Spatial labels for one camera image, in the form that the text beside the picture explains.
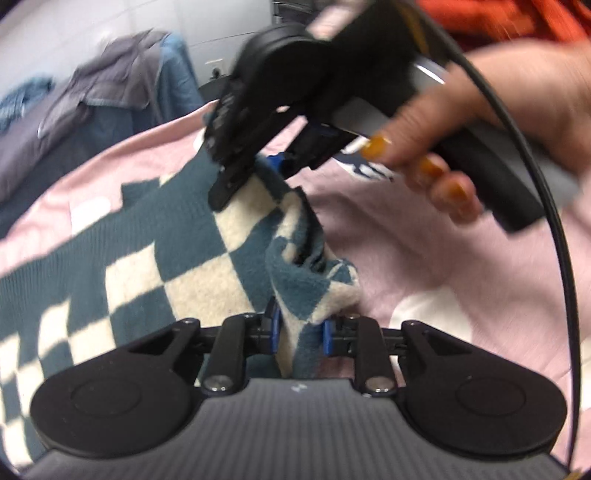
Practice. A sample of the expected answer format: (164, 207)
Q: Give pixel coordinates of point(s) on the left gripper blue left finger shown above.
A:
(265, 333)

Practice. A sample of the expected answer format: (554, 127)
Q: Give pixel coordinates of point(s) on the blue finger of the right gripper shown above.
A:
(230, 177)
(313, 146)

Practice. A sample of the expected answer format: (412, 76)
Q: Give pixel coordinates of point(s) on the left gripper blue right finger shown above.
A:
(340, 336)

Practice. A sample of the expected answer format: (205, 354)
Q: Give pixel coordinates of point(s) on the teal cream checkered sweater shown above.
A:
(165, 256)

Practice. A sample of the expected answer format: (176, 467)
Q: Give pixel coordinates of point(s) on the person's right hand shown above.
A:
(546, 88)

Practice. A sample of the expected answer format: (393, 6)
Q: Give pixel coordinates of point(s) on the pink polka dot bedsheet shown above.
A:
(500, 292)

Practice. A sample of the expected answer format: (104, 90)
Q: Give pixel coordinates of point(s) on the grey blue massage bed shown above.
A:
(49, 129)

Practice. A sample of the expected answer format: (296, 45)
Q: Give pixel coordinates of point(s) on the orange folded garment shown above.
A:
(476, 23)

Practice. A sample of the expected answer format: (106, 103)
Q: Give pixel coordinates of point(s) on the wall power socket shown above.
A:
(215, 69)

